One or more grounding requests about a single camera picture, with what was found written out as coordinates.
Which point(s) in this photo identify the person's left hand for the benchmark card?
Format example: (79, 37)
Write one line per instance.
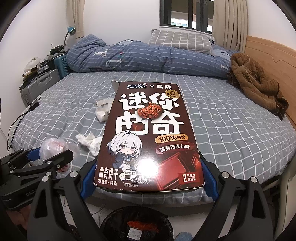
(20, 217)

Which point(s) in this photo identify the beige curtain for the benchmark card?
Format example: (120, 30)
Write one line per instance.
(230, 24)
(75, 14)

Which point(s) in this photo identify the brown fleece jacket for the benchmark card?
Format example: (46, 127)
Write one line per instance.
(249, 76)

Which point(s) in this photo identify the dark framed window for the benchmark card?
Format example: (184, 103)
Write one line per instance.
(190, 14)

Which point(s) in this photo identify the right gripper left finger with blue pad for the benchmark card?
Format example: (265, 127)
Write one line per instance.
(47, 219)

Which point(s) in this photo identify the beige curtain right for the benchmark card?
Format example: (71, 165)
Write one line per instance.
(230, 24)

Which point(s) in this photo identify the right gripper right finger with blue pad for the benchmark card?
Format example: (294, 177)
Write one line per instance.
(252, 220)

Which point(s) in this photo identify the clear plastic packet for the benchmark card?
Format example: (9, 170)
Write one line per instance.
(103, 108)

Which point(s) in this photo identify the grey checked bed sheet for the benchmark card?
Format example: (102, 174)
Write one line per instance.
(233, 132)

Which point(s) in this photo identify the teal suitcase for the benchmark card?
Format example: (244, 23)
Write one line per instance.
(62, 66)

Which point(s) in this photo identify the beige curtain left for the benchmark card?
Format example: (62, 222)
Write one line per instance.
(75, 14)

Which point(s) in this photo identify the blue striped duvet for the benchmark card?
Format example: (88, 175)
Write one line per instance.
(91, 54)

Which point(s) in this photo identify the white helmet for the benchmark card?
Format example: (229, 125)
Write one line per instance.
(33, 63)

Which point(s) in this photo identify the blue desk lamp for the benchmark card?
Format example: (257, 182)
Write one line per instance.
(70, 32)

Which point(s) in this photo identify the black trash bin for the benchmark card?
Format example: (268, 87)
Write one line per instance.
(137, 223)

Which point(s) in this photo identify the wooden headboard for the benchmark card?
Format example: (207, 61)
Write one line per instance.
(279, 61)

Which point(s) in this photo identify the blue slipper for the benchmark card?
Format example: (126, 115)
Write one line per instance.
(183, 236)

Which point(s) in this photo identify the clear bag with red print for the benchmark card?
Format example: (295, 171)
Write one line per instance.
(53, 146)

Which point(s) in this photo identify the brown cookie box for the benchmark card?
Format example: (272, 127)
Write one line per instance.
(148, 143)

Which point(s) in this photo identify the grey checked pillow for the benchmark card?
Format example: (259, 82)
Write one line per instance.
(187, 41)

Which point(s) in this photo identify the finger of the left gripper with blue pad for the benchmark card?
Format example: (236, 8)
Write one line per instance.
(21, 157)
(52, 165)

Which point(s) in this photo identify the grey suitcase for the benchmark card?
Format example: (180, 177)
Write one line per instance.
(31, 90)

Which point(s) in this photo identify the white tissue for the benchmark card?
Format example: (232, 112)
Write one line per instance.
(92, 142)

